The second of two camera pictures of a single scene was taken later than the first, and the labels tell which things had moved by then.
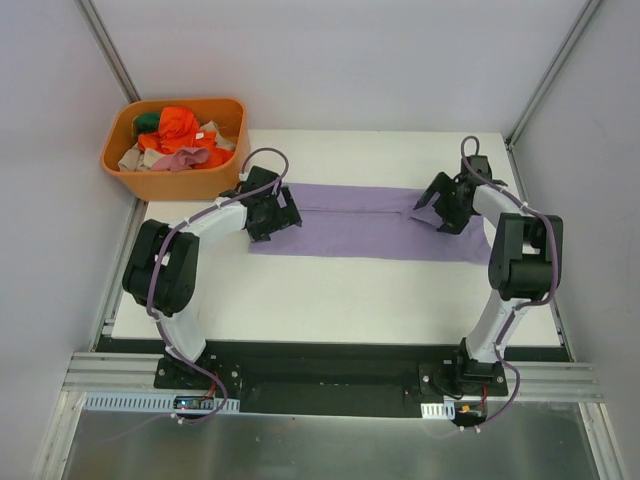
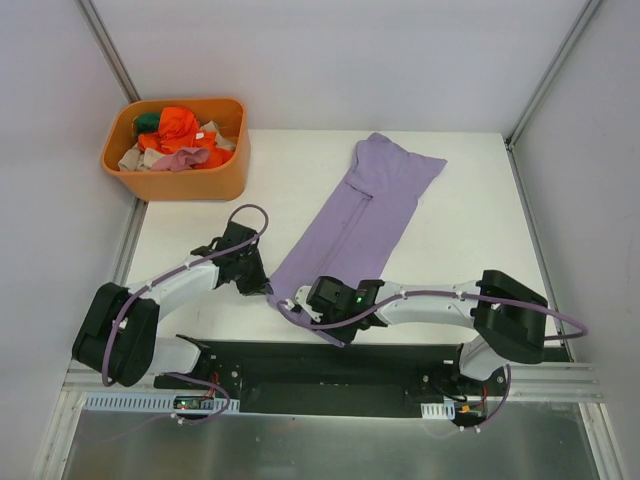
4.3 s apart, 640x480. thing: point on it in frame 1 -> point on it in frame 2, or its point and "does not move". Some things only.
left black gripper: (275, 215) -> (255, 282)
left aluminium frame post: (94, 24) does not move
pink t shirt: (181, 160) does not move
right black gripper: (447, 202) -> (310, 298)
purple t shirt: (371, 223) -> (353, 234)
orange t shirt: (178, 130) does not move
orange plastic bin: (218, 182) does not move
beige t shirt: (143, 160) does not move
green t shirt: (148, 122) does not move
